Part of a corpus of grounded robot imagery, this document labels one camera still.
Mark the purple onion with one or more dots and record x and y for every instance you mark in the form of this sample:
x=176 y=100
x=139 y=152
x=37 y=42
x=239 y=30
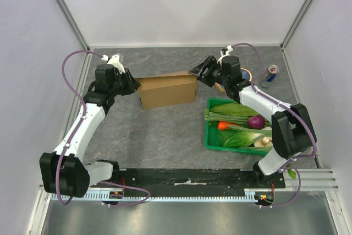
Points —
x=256 y=122

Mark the aluminium front rail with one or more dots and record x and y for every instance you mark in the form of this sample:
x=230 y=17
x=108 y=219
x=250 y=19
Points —
x=307 y=179

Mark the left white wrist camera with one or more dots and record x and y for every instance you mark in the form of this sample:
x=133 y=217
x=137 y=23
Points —
x=116 y=61

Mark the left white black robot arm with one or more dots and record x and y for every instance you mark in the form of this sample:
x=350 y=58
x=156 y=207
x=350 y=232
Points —
x=63 y=171

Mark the blue silver drink can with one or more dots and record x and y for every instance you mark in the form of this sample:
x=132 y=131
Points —
x=269 y=76

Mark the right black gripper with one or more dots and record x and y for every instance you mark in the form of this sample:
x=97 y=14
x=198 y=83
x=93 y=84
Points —
x=208 y=71

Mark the brown cardboard box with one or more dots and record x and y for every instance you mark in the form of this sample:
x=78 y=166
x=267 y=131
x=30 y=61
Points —
x=167 y=90

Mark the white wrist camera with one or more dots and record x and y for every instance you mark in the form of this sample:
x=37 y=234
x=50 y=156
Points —
x=224 y=52
x=116 y=61

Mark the aluminium frame post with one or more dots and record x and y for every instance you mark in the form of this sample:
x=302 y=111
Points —
x=72 y=23
x=296 y=23

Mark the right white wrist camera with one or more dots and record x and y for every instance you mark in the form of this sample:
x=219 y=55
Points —
x=224 y=52

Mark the leafy green vegetable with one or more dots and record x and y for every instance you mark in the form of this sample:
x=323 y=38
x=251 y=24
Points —
x=236 y=138

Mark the left aluminium frame post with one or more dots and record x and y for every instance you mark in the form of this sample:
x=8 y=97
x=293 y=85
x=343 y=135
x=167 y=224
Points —
x=72 y=23

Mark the grey slotted cable duct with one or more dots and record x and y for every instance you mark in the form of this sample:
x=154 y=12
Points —
x=109 y=196

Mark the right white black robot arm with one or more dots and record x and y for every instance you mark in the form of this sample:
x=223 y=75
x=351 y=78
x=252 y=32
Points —
x=292 y=130

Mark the orange blue rectangular box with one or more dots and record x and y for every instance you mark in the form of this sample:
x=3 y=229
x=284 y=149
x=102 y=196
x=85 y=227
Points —
x=220 y=87

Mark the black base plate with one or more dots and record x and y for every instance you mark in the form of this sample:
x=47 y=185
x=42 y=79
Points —
x=172 y=177

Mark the orange carrot piece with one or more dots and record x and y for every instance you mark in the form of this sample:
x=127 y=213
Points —
x=222 y=125

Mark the beige mushroom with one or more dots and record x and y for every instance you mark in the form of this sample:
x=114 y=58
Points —
x=265 y=139

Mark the green bean bundle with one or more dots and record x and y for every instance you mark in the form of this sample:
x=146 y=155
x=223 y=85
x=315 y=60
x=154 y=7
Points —
x=216 y=117

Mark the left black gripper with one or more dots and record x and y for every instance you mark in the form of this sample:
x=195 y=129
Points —
x=132 y=84

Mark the green plastic tray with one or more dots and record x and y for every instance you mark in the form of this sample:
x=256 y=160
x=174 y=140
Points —
x=217 y=144

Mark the right aluminium frame post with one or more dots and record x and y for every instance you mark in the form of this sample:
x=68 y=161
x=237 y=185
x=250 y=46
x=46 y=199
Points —
x=296 y=23

